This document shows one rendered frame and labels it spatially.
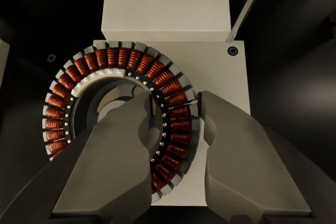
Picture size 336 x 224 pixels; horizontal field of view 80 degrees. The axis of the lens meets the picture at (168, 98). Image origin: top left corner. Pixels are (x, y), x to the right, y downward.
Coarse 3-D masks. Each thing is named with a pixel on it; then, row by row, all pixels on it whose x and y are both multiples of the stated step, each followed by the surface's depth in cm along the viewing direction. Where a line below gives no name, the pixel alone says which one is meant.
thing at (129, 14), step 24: (120, 0) 10; (144, 0) 10; (168, 0) 10; (192, 0) 10; (216, 0) 10; (120, 24) 9; (144, 24) 9; (168, 24) 9; (192, 24) 9; (216, 24) 9
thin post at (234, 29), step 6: (246, 0) 14; (252, 0) 14; (246, 6) 15; (252, 6) 15; (240, 12) 16; (246, 12) 15; (240, 18) 16; (234, 24) 17; (240, 24) 17; (234, 30) 18; (228, 36) 19; (234, 36) 19; (228, 42) 20
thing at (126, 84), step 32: (64, 64) 14; (96, 64) 13; (128, 64) 13; (160, 64) 12; (64, 96) 14; (96, 96) 16; (128, 96) 15; (160, 96) 13; (192, 96) 12; (64, 128) 14; (160, 128) 13; (192, 128) 12; (160, 160) 13; (192, 160) 12; (160, 192) 13
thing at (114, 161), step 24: (144, 96) 12; (120, 120) 9; (144, 120) 10; (96, 144) 8; (120, 144) 8; (144, 144) 10; (96, 168) 7; (120, 168) 7; (144, 168) 7; (72, 192) 6; (96, 192) 6; (120, 192) 6; (144, 192) 7
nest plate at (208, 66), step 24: (168, 48) 20; (192, 48) 20; (216, 48) 20; (240, 48) 20; (192, 72) 19; (216, 72) 19; (240, 72) 19; (240, 96) 19; (192, 168) 17; (192, 192) 17
